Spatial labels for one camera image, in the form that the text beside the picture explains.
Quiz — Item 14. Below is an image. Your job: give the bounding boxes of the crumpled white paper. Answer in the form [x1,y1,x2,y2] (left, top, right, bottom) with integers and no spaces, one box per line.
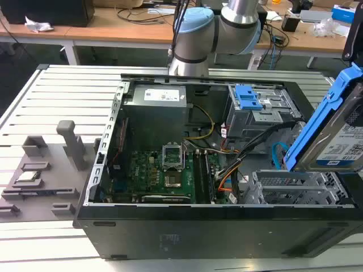
[24,15,55,32]

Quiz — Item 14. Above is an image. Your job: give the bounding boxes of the small black box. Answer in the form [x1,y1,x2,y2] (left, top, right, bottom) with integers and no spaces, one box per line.
[281,15,301,33]

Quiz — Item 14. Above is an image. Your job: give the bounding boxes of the blue disk bay latch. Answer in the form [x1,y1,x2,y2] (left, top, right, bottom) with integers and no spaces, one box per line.
[234,83,263,112]

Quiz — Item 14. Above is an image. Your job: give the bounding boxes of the grey parts rack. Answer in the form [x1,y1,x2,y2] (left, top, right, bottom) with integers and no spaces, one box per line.
[0,120,102,225]

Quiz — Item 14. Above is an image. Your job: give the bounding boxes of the wooden desk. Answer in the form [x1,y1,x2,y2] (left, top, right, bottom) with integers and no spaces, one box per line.
[0,0,363,69]

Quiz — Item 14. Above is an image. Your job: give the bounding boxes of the grey power supply unit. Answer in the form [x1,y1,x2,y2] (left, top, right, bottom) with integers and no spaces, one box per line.
[123,84,190,144]

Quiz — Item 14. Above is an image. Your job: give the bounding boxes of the orange wire bundle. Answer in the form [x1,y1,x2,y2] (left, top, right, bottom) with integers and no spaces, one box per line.
[217,163,242,194]

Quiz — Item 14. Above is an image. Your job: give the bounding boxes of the blue disk wire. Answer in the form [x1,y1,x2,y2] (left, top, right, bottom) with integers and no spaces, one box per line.
[271,141,290,171]

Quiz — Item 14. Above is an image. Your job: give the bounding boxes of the large black box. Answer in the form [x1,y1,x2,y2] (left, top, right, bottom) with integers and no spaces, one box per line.
[0,0,96,28]

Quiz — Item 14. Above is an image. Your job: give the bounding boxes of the silver CPU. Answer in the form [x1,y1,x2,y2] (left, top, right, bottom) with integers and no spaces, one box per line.
[16,171,40,182]

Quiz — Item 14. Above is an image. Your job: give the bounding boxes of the clear plastic wrap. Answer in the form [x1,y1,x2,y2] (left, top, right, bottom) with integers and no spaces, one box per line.
[313,18,351,38]

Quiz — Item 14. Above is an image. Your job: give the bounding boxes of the blue cardboard box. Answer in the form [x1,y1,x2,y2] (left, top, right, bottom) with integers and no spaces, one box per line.
[331,3,357,22]

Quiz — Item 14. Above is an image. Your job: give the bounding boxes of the black disk wire bundle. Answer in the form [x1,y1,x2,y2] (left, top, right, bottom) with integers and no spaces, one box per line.
[214,120,305,182]

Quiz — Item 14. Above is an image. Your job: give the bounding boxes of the CPU socket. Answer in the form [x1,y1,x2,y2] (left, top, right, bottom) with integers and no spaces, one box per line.
[163,172,183,189]

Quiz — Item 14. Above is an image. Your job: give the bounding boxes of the black RAM slot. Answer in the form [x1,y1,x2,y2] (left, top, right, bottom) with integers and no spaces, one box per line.
[193,150,207,203]
[202,150,217,203]

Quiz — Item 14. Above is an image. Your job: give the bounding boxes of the green motherboard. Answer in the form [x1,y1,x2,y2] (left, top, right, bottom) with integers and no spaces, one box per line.
[109,149,237,205]

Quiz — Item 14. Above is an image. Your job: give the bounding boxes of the metal disk bay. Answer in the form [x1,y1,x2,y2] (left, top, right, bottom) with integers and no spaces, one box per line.
[223,84,302,154]

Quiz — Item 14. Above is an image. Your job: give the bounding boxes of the black graphics card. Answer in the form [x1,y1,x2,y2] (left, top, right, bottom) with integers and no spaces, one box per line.
[141,194,191,204]

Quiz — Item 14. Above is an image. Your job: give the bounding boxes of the black cable on desk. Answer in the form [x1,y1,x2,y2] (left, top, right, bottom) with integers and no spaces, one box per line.
[115,6,176,28]

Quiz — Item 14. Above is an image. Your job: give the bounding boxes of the metal socket cover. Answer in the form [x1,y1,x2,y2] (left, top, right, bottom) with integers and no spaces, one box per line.
[161,140,186,171]

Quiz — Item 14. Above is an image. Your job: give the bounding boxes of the yellow power wire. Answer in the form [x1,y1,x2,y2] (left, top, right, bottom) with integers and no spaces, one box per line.
[183,104,216,141]

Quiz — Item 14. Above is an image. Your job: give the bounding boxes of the black open PC case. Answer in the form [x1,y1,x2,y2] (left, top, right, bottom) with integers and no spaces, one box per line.
[73,73,363,260]

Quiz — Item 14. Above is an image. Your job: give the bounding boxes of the flat grey device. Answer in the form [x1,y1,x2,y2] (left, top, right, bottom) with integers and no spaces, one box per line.
[298,9,334,23]

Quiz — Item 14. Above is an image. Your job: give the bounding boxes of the hard disk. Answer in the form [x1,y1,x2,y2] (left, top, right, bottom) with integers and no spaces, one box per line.
[283,62,363,173]

